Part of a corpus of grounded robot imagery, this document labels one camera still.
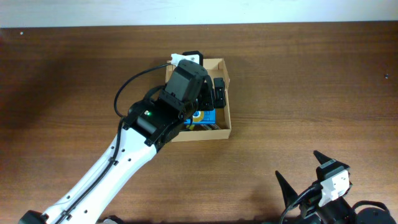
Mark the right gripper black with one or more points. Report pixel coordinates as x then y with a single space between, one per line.
310 203

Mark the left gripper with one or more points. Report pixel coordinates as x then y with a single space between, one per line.
210 100

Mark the cardboard box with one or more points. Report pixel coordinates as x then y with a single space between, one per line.
216 68

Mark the blue tape dispenser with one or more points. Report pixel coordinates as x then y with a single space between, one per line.
210 118

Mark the yellow clear tape roll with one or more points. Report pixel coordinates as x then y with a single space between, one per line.
198 117

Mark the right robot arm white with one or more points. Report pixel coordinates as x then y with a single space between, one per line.
364 212

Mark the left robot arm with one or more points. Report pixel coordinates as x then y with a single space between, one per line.
148 126

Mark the blue capped whiteboard marker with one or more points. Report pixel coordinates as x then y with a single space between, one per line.
214 126

